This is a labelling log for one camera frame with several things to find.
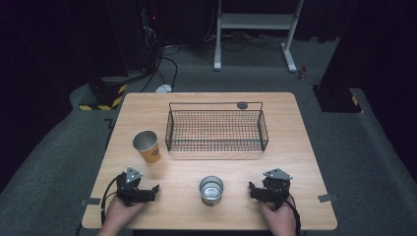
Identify cable tangle under stand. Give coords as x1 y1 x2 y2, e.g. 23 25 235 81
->
203 30 286 53

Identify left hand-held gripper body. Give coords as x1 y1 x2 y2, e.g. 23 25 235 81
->
115 166 149 207

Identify black floor cables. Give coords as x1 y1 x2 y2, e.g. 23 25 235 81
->
140 45 182 93

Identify silver metal cup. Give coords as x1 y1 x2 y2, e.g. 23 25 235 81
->
199 175 225 207

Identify person's left hand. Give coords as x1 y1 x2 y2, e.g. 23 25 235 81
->
97 196 149 236

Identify white metal stand frame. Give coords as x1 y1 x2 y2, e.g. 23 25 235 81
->
213 0 305 74

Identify orange metal cup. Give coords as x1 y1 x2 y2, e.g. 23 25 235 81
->
132 130 162 164

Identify hand-held gripper cable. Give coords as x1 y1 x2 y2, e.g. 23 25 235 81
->
286 195 303 236
99 175 121 227

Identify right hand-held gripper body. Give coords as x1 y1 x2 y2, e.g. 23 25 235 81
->
261 167 294 210

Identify person's right hand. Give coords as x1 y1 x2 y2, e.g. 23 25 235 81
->
258 196 298 236

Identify left hand-held gripper cable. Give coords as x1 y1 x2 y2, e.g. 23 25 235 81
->
99 175 121 227

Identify dark equipment rack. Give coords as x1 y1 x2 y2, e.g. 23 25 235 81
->
106 0 163 75

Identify black yellow striped stand base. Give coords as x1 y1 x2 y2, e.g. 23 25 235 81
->
312 85 364 114
78 76 128 112

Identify grey tape piece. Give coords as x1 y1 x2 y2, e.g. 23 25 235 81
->
317 194 340 204
81 197 102 207

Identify right hand-held gripper cable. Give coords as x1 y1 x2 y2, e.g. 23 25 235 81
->
286 195 303 236

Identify black wire basket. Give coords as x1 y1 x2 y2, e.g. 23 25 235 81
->
164 101 269 152

